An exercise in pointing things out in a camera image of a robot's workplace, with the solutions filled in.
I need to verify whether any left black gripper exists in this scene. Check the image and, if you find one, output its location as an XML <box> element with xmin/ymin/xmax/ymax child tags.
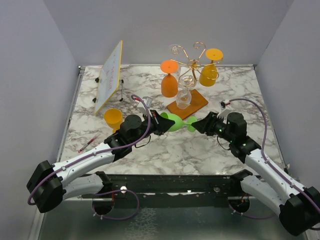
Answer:
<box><xmin>130</xmin><ymin>109</ymin><xmax>175</xmax><ymax>147</ymax></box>

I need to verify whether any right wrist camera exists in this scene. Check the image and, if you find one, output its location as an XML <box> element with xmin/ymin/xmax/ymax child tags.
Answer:
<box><xmin>217</xmin><ymin>99</ymin><xmax>232</xmax><ymax>118</ymax></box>

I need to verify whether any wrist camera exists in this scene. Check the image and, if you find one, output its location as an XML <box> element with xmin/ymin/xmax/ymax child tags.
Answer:
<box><xmin>137</xmin><ymin>96</ymin><xmax>153</xmax><ymax>115</ymax></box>
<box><xmin>217</xmin><ymin>99</ymin><xmax>232</xmax><ymax>118</ymax></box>

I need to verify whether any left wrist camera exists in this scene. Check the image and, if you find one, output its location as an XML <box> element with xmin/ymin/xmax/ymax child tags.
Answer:
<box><xmin>137</xmin><ymin>96</ymin><xmax>153</xmax><ymax>115</ymax></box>

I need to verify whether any orange plastic goblet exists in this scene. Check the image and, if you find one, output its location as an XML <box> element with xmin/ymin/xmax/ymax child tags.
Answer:
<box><xmin>160</xmin><ymin>59</ymin><xmax>179</xmax><ymax>98</ymax></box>

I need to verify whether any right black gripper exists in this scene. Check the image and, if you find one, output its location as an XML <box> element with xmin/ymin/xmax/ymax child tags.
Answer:
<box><xmin>192</xmin><ymin>111</ymin><xmax>235</xmax><ymax>143</ymax></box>

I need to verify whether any green plastic goblet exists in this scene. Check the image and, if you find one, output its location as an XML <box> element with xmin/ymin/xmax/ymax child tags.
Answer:
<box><xmin>160</xmin><ymin>112</ymin><xmax>197</xmax><ymax>133</ymax></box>

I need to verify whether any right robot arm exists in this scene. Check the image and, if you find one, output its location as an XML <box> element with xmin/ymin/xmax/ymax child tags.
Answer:
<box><xmin>191</xmin><ymin>112</ymin><xmax>320</xmax><ymax>236</ymax></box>

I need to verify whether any small whiteboard on easel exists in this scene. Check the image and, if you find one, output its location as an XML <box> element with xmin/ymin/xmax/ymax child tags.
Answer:
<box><xmin>94</xmin><ymin>40</ymin><xmax>123</xmax><ymax>115</ymax></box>

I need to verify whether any black mounting rail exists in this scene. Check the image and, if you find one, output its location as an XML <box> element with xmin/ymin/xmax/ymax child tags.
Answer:
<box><xmin>69</xmin><ymin>172</ymin><xmax>251</xmax><ymax>210</ymax></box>

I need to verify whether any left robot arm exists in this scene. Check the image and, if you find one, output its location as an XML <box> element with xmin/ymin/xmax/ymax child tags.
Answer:
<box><xmin>26</xmin><ymin>110</ymin><xmax>175</xmax><ymax>213</ymax></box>

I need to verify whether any clear wine glass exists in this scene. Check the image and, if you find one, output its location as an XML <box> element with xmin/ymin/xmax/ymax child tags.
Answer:
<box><xmin>168</xmin><ymin>44</ymin><xmax>181</xmax><ymax>55</ymax></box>
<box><xmin>176</xmin><ymin>75</ymin><xmax>195</xmax><ymax>109</ymax></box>

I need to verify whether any yellow plastic goblet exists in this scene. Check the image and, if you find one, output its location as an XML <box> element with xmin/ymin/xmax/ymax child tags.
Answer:
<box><xmin>103</xmin><ymin>108</ymin><xmax>123</xmax><ymax>134</ymax></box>
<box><xmin>199</xmin><ymin>48</ymin><xmax>224</xmax><ymax>87</ymax></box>

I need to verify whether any gold wire glass rack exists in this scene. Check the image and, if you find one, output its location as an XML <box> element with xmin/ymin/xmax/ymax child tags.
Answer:
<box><xmin>167</xmin><ymin>42</ymin><xmax>224</xmax><ymax>120</ymax></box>

